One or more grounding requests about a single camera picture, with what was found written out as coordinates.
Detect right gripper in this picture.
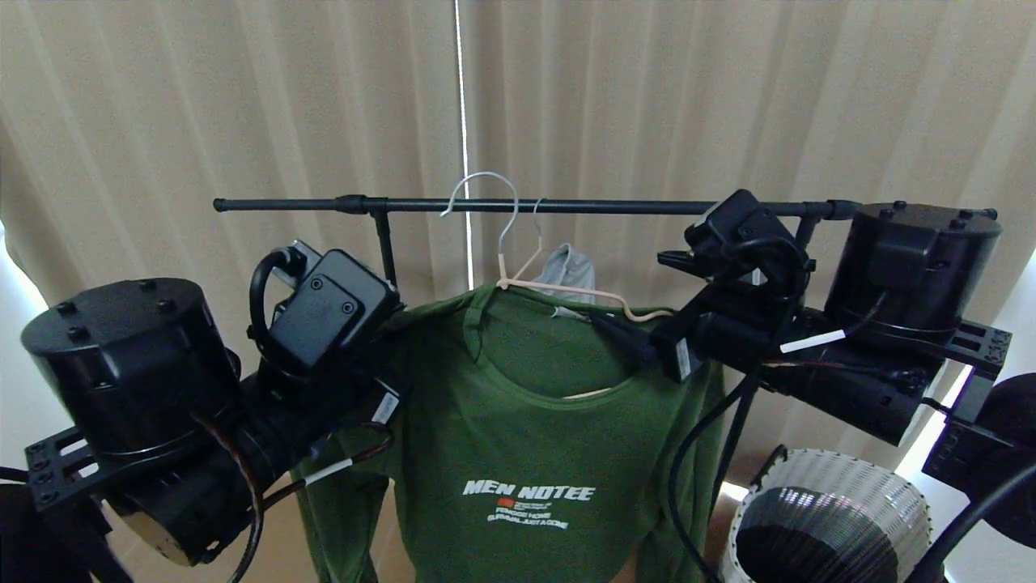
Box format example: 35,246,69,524
587,249,804,385

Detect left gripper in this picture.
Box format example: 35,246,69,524
241,356,405,488

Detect pale grey shorts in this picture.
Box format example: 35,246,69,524
530,243,598,321

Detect pink clothes hanger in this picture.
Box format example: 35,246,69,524
508,198,548,282
439,172,677,401

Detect green garment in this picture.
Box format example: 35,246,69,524
291,283,726,583

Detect black clothes rack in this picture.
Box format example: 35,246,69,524
213,194,999,523

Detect white laundry basket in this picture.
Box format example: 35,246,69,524
719,445,936,583

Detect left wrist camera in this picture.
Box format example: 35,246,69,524
267,249,404,378

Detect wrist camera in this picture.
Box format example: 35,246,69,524
684,189,812,282
267,249,404,378

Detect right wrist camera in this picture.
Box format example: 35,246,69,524
684,189,812,282

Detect black cable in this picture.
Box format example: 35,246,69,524
247,247,307,345
668,235,1036,583
190,411,397,583

